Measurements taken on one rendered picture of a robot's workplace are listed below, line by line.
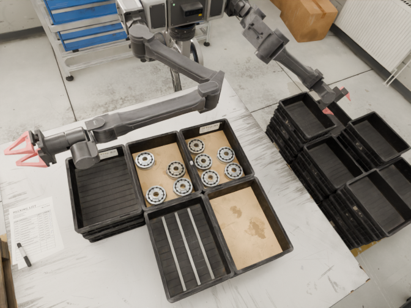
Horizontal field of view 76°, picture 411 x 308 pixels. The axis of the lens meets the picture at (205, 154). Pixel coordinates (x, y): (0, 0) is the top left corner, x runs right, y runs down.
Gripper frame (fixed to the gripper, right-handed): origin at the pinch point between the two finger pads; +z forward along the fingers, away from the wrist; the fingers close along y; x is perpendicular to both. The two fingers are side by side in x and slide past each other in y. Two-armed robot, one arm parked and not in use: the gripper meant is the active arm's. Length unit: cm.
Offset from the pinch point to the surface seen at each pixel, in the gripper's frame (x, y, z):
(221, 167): -3, 62, -77
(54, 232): 5, 76, 15
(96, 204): 5, 63, -9
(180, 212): -17, 62, -46
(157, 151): 22, 62, -48
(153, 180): 6, 62, -40
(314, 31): 148, 127, -313
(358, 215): -61, 94, -158
